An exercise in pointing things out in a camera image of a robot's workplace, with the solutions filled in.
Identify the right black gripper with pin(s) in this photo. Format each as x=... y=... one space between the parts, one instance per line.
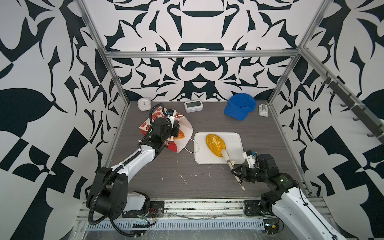
x=244 y=172

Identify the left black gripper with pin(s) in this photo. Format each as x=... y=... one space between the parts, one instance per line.
x=174 y=128

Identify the red white paper bag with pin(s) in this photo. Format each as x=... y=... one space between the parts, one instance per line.
x=165 y=128

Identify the metal white-tipped tongs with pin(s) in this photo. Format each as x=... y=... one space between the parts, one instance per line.
x=227 y=159

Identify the sesame oval fake bread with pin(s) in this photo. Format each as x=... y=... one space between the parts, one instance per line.
x=215 y=143

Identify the orange fake croissant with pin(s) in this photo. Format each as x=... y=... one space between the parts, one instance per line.
x=181 y=135

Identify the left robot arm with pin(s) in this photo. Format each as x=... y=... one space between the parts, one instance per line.
x=109 y=196

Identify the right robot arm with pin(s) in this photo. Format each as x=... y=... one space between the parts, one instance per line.
x=285 y=199

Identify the white digital clock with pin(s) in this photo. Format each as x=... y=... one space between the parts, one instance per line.
x=193 y=106

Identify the small white round clock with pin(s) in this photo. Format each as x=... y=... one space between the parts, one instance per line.
x=144 y=104

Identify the white plastic tray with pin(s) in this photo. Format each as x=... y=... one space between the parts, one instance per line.
x=233 y=142

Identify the green circuit board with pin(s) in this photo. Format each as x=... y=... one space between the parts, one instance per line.
x=273 y=227

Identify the white power adapter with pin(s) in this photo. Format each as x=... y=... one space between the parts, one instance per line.
x=263 y=110

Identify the blue baseball cap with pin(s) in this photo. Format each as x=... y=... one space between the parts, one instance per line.
x=240 y=105

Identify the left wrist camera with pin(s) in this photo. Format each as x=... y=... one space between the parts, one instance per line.
x=170 y=113

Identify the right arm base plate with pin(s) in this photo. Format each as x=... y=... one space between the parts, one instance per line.
x=260 y=207

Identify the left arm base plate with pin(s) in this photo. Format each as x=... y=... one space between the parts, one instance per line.
x=151 y=209

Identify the white slotted cable duct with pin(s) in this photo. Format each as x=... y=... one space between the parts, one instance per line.
x=207 y=224

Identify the wall hook rail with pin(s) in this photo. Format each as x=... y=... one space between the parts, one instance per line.
x=352 y=103

